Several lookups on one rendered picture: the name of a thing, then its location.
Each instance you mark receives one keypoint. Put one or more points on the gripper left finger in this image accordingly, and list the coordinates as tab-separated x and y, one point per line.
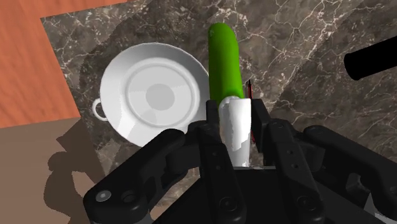
217	173

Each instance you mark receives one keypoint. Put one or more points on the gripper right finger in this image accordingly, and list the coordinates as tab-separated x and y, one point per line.
293	167

